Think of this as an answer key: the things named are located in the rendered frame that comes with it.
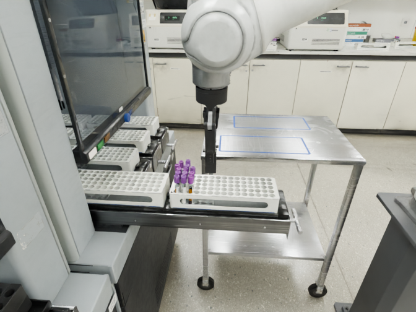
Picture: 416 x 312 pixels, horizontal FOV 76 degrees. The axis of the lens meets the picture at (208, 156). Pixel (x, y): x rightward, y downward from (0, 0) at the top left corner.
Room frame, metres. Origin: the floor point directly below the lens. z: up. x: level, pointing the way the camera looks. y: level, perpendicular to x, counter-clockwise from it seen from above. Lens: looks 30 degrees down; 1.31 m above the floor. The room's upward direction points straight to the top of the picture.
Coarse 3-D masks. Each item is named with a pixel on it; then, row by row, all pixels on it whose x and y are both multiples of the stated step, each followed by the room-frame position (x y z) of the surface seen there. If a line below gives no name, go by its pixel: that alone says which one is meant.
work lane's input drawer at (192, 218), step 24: (168, 192) 0.64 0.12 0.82; (96, 216) 0.58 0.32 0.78; (120, 216) 0.57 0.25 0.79; (144, 216) 0.57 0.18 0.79; (168, 216) 0.56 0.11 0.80; (192, 216) 0.56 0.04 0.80; (216, 216) 0.56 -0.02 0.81; (240, 216) 0.56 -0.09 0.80; (264, 216) 0.55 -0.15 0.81; (288, 216) 0.56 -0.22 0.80
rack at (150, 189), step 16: (80, 176) 0.66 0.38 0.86; (96, 176) 0.66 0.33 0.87; (112, 176) 0.67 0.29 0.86; (128, 176) 0.66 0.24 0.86; (144, 176) 0.66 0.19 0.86; (160, 176) 0.66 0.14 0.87; (96, 192) 0.60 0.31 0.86; (112, 192) 0.59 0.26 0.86; (128, 192) 0.59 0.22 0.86; (144, 192) 0.59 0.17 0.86; (160, 192) 0.59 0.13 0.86
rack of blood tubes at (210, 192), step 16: (208, 176) 0.66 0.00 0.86; (224, 176) 0.66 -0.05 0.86; (240, 176) 0.66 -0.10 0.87; (208, 192) 0.59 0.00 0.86; (224, 192) 0.59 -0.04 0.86; (240, 192) 0.59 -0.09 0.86; (256, 192) 0.60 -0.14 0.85; (272, 192) 0.59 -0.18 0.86; (192, 208) 0.57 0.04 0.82; (208, 208) 0.57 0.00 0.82; (224, 208) 0.57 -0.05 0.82; (240, 208) 0.56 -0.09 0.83; (256, 208) 0.56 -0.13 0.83; (272, 208) 0.56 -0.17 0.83
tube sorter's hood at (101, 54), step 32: (64, 0) 0.65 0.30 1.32; (96, 0) 0.81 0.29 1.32; (128, 0) 1.06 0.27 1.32; (64, 32) 0.63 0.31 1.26; (96, 32) 0.77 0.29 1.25; (128, 32) 1.02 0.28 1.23; (64, 64) 0.60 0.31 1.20; (96, 64) 0.74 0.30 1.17; (128, 64) 0.97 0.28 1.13; (64, 96) 0.57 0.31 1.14; (96, 96) 0.70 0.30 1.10; (128, 96) 0.93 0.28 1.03; (96, 128) 0.67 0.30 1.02
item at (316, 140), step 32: (224, 128) 1.12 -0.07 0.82; (256, 128) 1.12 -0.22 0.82; (288, 128) 1.12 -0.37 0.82; (320, 128) 1.12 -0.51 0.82; (256, 160) 0.85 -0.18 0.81; (288, 160) 0.85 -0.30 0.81; (320, 160) 0.84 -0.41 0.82; (352, 160) 0.83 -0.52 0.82; (352, 192) 0.83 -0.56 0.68; (256, 256) 0.87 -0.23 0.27; (288, 256) 0.86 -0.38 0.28; (320, 256) 0.86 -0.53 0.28; (320, 288) 0.83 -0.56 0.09
